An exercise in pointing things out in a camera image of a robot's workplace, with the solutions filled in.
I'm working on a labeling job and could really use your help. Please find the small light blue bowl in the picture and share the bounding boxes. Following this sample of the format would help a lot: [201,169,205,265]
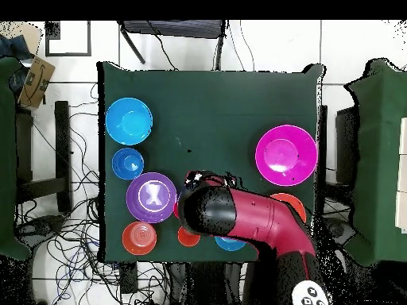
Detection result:
[215,236,247,253]

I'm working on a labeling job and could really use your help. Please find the dark green table cloth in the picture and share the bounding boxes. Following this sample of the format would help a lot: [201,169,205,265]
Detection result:
[96,60,326,264]

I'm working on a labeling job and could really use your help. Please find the purple bowl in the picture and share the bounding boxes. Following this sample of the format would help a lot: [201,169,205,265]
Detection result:
[126,172,178,224]

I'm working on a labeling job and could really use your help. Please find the orange cup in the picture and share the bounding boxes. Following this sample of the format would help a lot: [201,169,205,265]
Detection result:
[176,226,202,248]

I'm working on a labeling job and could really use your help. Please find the small dark blue bowl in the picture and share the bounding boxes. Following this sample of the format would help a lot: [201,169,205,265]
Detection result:
[111,147,145,181]

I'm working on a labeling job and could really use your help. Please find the large pink bowl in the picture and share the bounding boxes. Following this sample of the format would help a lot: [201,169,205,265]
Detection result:
[254,124,319,187]

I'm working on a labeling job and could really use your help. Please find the large light blue bowl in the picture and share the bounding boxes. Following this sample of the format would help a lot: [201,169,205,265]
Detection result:
[105,97,154,146]

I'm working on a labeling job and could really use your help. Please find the small orange bowl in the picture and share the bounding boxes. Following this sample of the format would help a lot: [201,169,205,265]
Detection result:
[121,221,157,257]

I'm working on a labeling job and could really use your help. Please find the large orange bowl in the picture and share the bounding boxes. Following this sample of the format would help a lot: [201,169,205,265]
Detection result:
[269,192,308,224]

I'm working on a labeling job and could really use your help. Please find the black power strip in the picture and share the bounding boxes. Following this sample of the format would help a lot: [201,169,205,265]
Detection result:
[119,262,138,295]

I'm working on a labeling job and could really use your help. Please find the black metal stand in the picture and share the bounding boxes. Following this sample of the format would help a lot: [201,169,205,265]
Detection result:
[116,20,227,71]

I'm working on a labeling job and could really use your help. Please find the black box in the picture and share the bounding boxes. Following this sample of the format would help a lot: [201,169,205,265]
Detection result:
[335,106,360,186]

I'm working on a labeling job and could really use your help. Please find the green cloth covered table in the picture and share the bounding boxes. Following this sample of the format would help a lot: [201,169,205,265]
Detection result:
[343,57,407,267]
[0,56,33,262]

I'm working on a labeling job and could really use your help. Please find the brown cardboard box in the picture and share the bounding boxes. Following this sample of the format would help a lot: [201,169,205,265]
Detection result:
[17,56,56,110]

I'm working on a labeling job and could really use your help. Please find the blue fabric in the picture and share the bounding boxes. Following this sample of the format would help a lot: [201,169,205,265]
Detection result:
[0,33,34,61]

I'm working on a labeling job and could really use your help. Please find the black cable tangle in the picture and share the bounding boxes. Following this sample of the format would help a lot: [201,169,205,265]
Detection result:
[15,82,172,305]

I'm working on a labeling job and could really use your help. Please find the black bench frame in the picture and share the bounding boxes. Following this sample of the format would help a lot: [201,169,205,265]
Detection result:
[15,100,73,214]

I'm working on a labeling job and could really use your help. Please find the black square frame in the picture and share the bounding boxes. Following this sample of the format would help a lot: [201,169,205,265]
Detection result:
[45,21,92,57]

